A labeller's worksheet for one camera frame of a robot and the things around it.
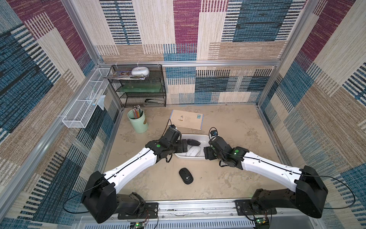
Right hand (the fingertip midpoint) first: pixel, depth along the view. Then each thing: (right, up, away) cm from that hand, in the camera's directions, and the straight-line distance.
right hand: (209, 147), depth 84 cm
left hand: (-16, +2, -1) cm, 16 cm away
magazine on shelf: (-51, +44, +8) cm, 68 cm away
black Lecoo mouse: (-13, -16, -1) cm, 21 cm away
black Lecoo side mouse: (-9, +1, +13) cm, 16 cm away
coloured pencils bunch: (-45, +21, +12) cm, 52 cm away
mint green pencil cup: (-45, +12, +15) cm, 49 cm away
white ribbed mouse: (-8, -4, +8) cm, 12 cm away
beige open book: (-12, +16, +28) cm, 34 cm away
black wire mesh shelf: (-54, +37, +31) cm, 73 cm away
